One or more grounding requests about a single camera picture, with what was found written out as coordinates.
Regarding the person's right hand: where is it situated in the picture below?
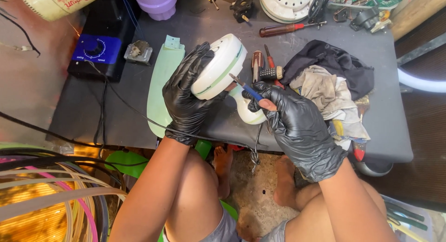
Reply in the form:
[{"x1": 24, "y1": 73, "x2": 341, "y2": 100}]
[{"x1": 242, "y1": 81, "x2": 349, "y2": 182}]

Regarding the person's left hand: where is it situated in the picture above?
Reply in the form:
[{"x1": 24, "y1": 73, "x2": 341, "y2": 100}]
[{"x1": 162, "y1": 42, "x2": 229, "y2": 146}]

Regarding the white fan motor housing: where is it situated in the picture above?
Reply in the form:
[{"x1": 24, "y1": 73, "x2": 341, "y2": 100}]
[{"x1": 190, "y1": 33, "x2": 267, "y2": 125}]

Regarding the blue handled screwdriver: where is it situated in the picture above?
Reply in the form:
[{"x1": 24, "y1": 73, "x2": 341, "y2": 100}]
[{"x1": 229, "y1": 73, "x2": 265, "y2": 102}]

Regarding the pale green fan blade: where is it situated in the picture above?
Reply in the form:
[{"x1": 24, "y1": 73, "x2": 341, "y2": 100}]
[{"x1": 147, "y1": 35, "x2": 186, "y2": 139}]

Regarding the dirty white cloth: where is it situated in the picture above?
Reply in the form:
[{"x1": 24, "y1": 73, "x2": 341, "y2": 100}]
[{"x1": 289, "y1": 65, "x2": 371, "y2": 142}]

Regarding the green plastic cup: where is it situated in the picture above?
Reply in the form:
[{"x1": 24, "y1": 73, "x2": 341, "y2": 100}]
[{"x1": 194, "y1": 139, "x2": 213, "y2": 161}]

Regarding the small metal motor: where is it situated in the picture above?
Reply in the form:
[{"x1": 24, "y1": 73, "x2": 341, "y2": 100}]
[{"x1": 124, "y1": 40, "x2": 153, "y2": 66}]

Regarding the black cloth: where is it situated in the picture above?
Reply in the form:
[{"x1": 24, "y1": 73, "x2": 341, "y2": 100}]
[{"x1": 280, "y1": 40, "x2": 375, "y2": 102}]

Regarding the brown white striped screwdriver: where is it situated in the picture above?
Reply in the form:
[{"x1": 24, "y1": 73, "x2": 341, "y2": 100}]
[{"x1": 252, "y1": 50, "x2": 264, "y2": 84}]

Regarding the person's right leg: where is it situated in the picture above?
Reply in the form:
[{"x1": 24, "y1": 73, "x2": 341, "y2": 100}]
[{"x1": 273, "y1": 155, "x2": 388, "y2": 242}]

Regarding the person's leg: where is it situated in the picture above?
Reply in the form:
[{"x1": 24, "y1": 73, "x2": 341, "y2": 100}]
[
  {"x1": 273, "y1": 155, "x2": 388, "y2": 242},
  {"x1": 164, "y1": 145, "x2": 235, "y2": 242}
]

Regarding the metal bowl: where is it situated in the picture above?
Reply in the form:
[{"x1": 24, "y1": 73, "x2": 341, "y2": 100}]
[{"x1": 355, "y1": 160, "x2": 394, "y2": 177}]

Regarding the bright green fan blade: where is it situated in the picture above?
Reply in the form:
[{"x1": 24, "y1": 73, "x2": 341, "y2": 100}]
[{"x1": 105, "y1": 150, "x2": 149, "y2": 179}]

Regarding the purple plastic cup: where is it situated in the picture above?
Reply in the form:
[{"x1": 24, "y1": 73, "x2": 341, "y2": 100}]
[{"x1": 134, "y1": 0, "x2": 177, "y2": 21}]

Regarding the black fan base blue panel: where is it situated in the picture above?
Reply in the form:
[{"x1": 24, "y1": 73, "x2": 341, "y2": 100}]
[{"x1": 67, "y1": 0, "x2": 141, "y2": 82}]

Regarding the brown and red screwdriver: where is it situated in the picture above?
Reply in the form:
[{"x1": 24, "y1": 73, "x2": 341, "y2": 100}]
[{"x1": 259, "y1": 21, "x2": 327, "y2": 38}]

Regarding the person's left leg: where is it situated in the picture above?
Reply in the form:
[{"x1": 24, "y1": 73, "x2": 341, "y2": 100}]
[{"x1": 164, "y1": 145, "x2": 235, "y2": 242}]

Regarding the black electric plug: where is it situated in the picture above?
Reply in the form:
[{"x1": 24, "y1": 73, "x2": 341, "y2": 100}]
[{"x1": 230, "y1": 0, "x2": 255, "y2": 23}]

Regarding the white perforated round cover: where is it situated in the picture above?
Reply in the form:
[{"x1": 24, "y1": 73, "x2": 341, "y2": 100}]
[{"x1": 259, "y1": 0, "x2": 316, "y2": 24}]

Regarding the black plastic clamp part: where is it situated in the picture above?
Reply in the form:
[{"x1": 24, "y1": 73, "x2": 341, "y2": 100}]
[{"x1": 349, "y1": 7, "x2": 380, "y2": 32}]

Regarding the clear plastic tool box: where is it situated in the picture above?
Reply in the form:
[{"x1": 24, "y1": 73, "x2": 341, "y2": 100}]
[{"x1": 381, "y1": 195, "x2": 437, "y2": 242}]

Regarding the cream fan body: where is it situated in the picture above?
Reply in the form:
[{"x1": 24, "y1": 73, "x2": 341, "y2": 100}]
[{"x1": 14, "y1": 0, "x2": 109, "y2": 21}]

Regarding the heap of fan guard rings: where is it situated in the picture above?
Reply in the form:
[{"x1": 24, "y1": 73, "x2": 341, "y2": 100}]
[{"x1": 0, "y1": 142, "x2": 128, "y2": 242}]

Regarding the black power cord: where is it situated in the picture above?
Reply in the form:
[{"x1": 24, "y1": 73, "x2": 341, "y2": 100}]
[{"x1": 85, "y1": 60, "x2": 252, "y2": 159}]

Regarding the grey twisted cable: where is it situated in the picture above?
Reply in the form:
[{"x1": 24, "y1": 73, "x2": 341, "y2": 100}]
[{"x1": 249, "y1": 123, "x2": 264, "y2": 175}]

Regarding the red handled paint brush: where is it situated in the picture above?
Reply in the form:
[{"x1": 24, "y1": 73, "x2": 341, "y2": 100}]
[{"x1": 353, "y1": 95, "x2": 371, "y2": 162}]

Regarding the black dotted tool handle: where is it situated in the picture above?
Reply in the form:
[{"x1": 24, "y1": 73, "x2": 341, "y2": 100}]
[{"x1": 259, "y1": 66, "x2": 284, "y2": 81}]

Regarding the black cable bundle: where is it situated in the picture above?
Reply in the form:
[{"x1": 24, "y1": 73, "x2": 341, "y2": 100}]
[{"x1": 308, "y1": 0, "x2": 336, "y2": 25}]

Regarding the white ring lamp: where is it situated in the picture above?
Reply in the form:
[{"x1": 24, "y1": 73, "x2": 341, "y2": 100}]
[{"x1": 397, "y1": 68, "x2": 446, "y2": 93}]

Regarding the wooden post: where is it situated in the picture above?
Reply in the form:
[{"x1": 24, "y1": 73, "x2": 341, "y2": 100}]
[{"x1": 390, "y1": 0, "x2": 446, "y2": 41}]

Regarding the thin black wire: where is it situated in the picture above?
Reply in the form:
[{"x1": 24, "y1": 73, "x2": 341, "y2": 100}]
[{"x1": 0, "y1": 7, "x2": 42, "y2": 58}]

